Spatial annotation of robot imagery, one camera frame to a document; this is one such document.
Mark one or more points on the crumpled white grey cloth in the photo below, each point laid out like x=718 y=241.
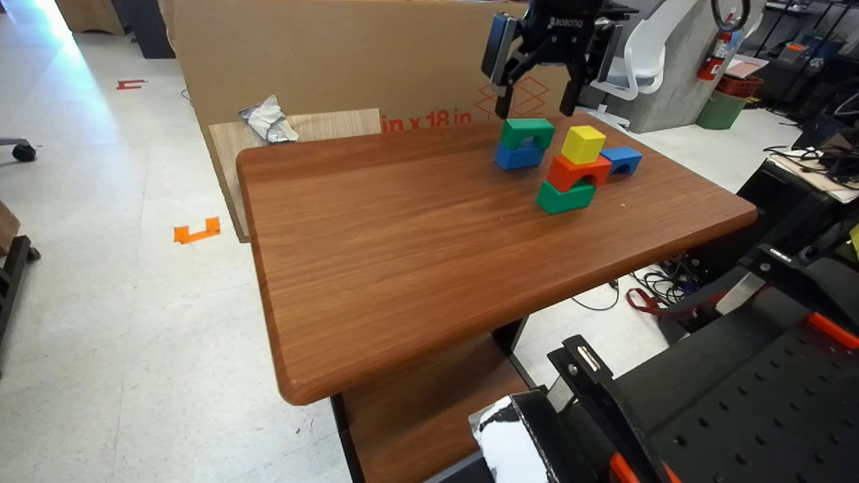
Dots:
x=269 y=121

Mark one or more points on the black chair caster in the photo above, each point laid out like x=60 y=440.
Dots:
x=24 y=150

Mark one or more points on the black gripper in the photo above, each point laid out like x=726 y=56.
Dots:
x=569 y=29

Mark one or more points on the black stand foot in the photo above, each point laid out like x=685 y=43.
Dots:
x=13 y=270

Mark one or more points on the yellow cube block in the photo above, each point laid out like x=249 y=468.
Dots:
x=583 y=144

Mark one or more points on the green arch block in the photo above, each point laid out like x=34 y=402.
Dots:
x=559 y=201
x=527 y=127

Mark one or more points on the red fire extinguisher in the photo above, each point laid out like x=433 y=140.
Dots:
x=716 y=54

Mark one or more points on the cluttered side desk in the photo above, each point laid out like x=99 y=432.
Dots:
x=820 y=174

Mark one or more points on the grey cabinet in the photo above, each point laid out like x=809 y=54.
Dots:
x=689 y=90

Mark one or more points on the green bin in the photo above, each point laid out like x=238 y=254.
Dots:
x=718 y=110

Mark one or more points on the white office chair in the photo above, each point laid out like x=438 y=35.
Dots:
x=648 y=54

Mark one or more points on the brown table leg panel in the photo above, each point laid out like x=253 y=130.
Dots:
x=421 y=420

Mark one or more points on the large brown cardboard box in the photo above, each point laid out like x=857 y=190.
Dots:
x=358 y=54

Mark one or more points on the orange arch block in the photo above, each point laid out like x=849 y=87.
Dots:
x=566 y=169

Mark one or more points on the blue arch block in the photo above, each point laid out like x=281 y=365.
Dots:
x=514 y=160
x=625 y=156

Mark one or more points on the orange floor tape mark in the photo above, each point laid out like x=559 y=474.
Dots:
x=186 y=235

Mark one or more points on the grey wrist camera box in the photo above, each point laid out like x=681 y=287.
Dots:
x=497 y=43

